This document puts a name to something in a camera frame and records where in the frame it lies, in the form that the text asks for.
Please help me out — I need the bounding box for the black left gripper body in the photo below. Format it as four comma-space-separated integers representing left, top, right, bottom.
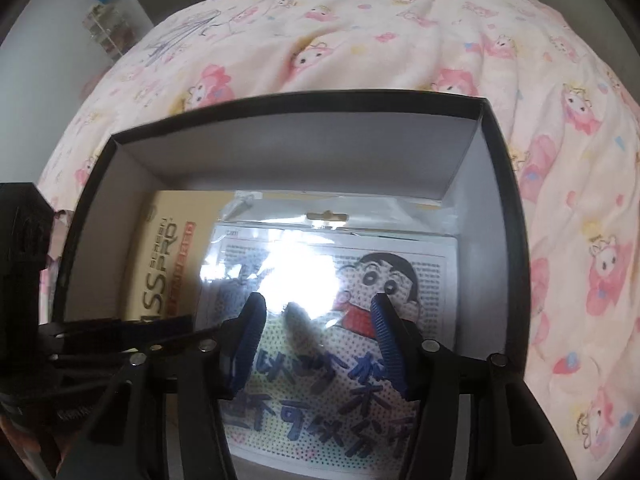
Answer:
1, 183, 226, 448

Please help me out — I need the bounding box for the pink cartoon print blanket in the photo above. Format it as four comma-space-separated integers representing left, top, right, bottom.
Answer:
38, 0, 639, 479

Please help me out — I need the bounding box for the black open storage box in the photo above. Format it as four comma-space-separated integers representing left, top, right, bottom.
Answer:
53, 90, 530, 377

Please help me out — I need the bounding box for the cartoon bead kit package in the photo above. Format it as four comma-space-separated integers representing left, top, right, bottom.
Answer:
196, 191, 458, 479

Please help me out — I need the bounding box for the yellow screen protector box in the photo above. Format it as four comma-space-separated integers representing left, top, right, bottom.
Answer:
120, 191, 234, 321

